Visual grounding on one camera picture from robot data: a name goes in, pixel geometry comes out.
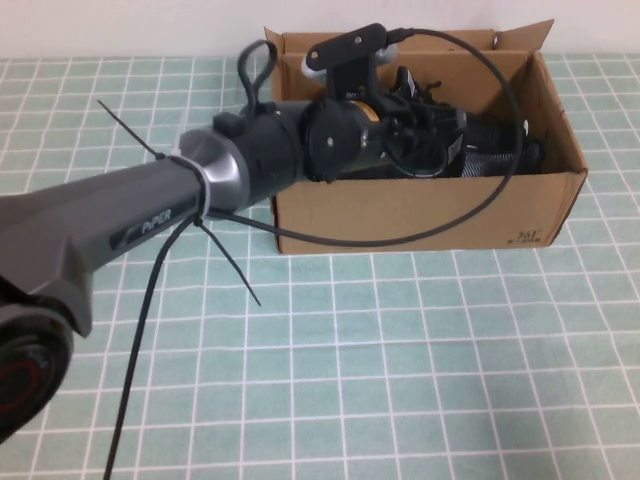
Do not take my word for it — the black cable tie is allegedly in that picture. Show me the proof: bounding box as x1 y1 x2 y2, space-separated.
97 99 176 165
197 217 264 309

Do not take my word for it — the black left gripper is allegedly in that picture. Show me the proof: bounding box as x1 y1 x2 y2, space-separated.
349 97 470 180

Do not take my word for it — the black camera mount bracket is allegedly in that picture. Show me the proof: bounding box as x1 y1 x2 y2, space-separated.
324 49 384 102

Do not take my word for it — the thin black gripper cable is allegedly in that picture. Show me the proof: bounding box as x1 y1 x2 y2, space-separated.
384 117 449 180

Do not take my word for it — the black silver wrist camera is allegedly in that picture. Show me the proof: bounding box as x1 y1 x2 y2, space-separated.
302 22 401 89

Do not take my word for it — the green white checked tablecloth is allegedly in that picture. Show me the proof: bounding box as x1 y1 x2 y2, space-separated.
0 52 640 480

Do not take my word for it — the brown cardboard shoe box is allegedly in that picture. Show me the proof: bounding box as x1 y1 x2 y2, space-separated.
263 18 589 255

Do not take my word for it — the white cable tie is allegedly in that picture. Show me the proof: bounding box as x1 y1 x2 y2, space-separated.
167 144 214 229

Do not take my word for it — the black camera cable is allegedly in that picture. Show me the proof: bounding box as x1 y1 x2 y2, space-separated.
102 27 524 480

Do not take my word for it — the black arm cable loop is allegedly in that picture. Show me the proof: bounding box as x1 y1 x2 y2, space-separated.
237 38 280 119

